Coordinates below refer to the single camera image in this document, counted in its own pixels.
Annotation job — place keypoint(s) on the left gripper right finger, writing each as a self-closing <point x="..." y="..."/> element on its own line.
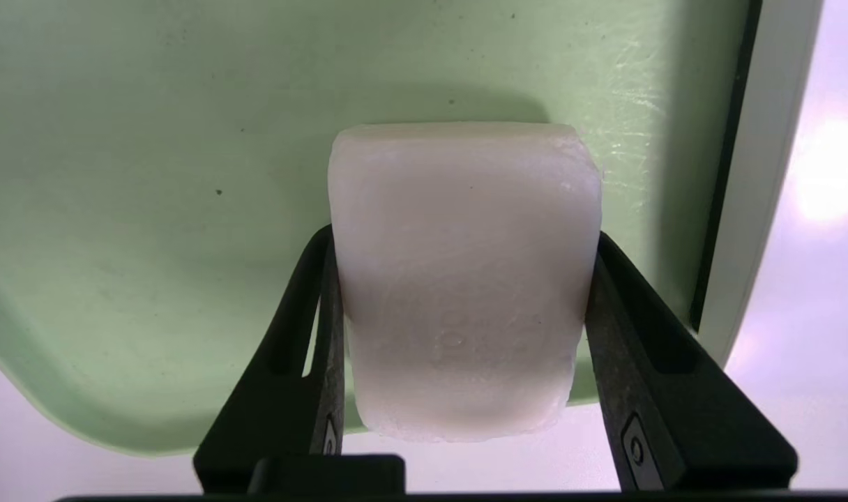
<point x="682" y="418"/>

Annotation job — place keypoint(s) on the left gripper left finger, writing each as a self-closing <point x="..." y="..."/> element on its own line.
<point x="277" y="418"/>

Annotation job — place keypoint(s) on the white soap bar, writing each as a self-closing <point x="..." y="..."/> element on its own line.
<point x="466" y="279"/>

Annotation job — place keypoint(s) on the green plastic tray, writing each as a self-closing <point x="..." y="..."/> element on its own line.
<point x="152" y="209"/>

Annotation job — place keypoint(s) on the white oblong case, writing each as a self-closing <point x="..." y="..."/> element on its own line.
<point x="773" y="139"/>

